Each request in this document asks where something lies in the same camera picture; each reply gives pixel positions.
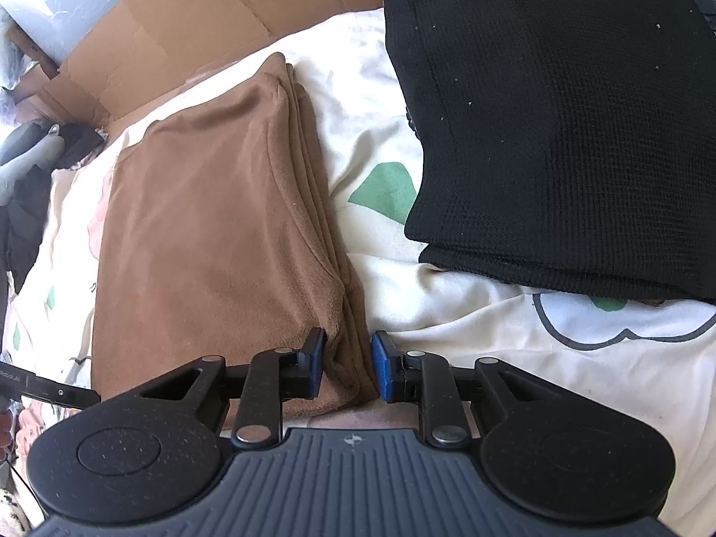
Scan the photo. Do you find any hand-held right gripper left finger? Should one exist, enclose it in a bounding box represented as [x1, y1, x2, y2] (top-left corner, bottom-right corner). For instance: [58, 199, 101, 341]
[137, 327, 328, 449]

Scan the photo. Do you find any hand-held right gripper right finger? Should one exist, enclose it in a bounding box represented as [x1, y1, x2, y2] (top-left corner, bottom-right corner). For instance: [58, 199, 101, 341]
[371, 330, 560, 451]

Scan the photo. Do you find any brown t-shirt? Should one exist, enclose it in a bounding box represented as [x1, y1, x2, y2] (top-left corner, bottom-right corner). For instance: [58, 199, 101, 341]
[89, 51, 381, 431]

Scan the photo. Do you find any person's left hand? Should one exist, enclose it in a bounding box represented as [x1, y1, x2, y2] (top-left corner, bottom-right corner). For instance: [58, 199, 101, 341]
[0, 396, 15, 454]

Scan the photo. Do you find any cream bear print blanket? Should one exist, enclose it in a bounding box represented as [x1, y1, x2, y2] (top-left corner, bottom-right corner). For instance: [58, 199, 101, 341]
[0, 8, 716, 537]

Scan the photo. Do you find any crumpled black garment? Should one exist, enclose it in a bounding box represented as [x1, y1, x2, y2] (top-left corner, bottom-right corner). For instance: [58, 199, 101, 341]
[0, 123, 107, 294]

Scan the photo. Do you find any grey neck pillow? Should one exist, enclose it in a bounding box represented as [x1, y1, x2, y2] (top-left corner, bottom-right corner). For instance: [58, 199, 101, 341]
[0, 123, 64, 208]

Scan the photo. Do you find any folded black knit sweater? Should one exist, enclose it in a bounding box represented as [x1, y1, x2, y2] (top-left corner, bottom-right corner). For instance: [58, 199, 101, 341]
[374, 0, 716, 306]

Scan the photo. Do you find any folded brown cardboard sheet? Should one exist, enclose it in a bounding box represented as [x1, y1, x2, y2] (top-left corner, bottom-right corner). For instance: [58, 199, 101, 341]
[36, 0, 384, 127]

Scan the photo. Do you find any black cable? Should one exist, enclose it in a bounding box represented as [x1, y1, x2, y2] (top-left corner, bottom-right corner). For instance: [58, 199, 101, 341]
[3, 453, 43, 521]

